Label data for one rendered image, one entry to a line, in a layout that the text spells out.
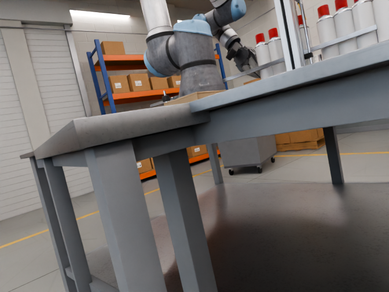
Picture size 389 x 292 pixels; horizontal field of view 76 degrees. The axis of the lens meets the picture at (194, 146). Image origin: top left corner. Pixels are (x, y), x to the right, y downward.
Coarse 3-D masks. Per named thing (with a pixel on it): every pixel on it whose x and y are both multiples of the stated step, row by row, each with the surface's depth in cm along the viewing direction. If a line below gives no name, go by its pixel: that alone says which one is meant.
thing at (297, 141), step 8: (256, 80) 453; (320, 128) 430; (280, 136) 442; (288, 136) 430; (296, 136) 420; (304, 136) 410; (312, 136) 406; (320, 136) 427; (280, 144) 446; (288, 144) 435; (296, 144) 424; (304, 144) 414; (312, 144) 405; (320, 144) 426
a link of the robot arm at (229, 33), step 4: (224, 32) 106; (228, 32) 105; (232, 32) 105; (224, 36) 106; (228, 36) 105; (232, 36) 105; (220, 40) 108; (224, 40) 106; (228, 40) 106; (224, 44) 107
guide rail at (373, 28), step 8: (360, 32) 74; (336, 40) 78; (344, 40) 77; (312, 48) 83; (320, 48) 81; (264, 64) 95; (272, 64) 93; (240, 72) 102; (248, 72) 100; (224, 80) 108; (176, 96) 129; (152, 104) 142
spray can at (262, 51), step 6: (258, 36) 96; (258, 42) 97; (264, 42) 96; (258, 48) 96; (264, 48) 95; (258, 54) 97; (264, 54) 96; (258, 60) 98; (264, 60) 96; (270, 60) 97; (264, 72) 97; (270, 72) 96; (264, 78) 97
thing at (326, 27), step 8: (320, 8) 82; (328, 8) 81; (320, 16) 82; (328, 16) 80; (320, 24) 82; (328, 24) 80; (320, 32) 83; (328, 32) 81; (320, 40) 83; (328, 40) 81; (328, 48) 82; (336, 48) 81; (328, 56) 82
